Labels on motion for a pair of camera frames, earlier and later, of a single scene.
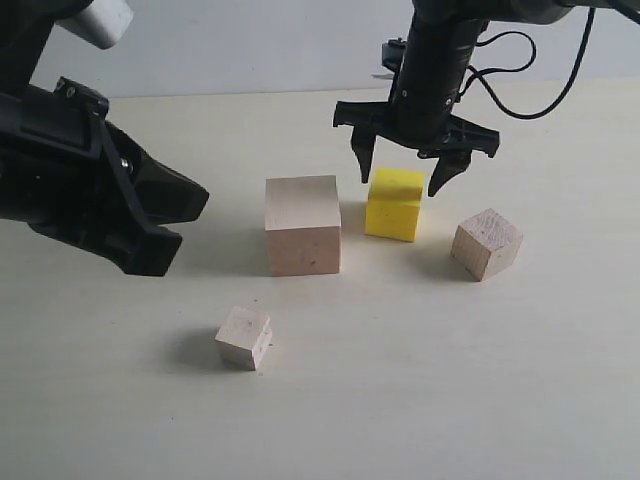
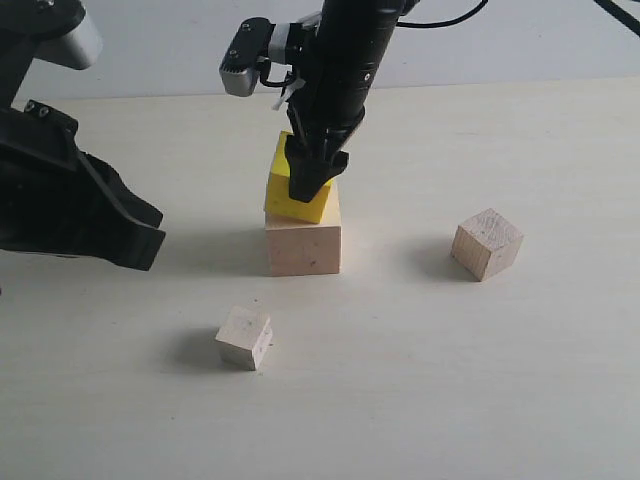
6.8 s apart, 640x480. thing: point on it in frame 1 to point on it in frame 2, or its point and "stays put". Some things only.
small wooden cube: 245,338 stays put
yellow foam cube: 394,203 to 278,199
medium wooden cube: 486,244 stays put
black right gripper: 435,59 to 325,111
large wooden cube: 303,224 stays put
